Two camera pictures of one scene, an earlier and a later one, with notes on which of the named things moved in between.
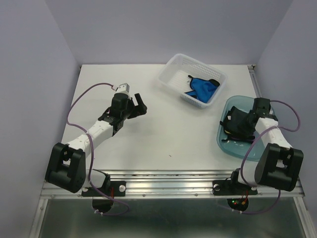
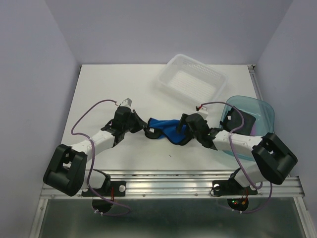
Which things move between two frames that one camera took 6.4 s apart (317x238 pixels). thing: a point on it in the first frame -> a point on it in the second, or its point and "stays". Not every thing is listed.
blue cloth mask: x=204 y=89 -> x=169 y=128
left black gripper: x=138 y=110 -> x=140 y=124
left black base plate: x=119 y=190 stays
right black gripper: x=250 y=112 -> x=182 y=119
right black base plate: x=225 y=188 stays
